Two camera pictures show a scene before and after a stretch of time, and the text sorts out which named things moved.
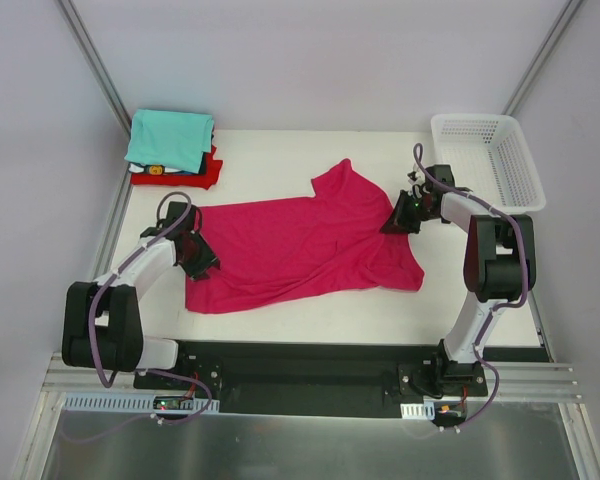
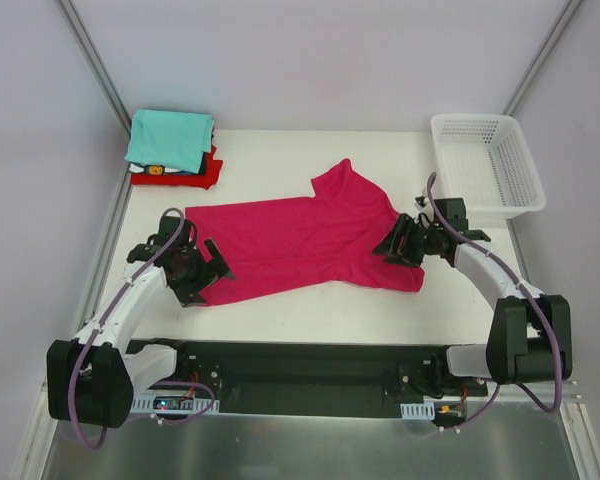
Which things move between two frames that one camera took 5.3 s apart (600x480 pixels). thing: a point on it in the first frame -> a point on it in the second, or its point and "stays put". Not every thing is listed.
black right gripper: x=406 y=217 -> x=402 y=243
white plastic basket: x=491 y=158 stays put
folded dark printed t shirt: x=160 y=170 stays put
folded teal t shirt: x=170 y=139 stays put
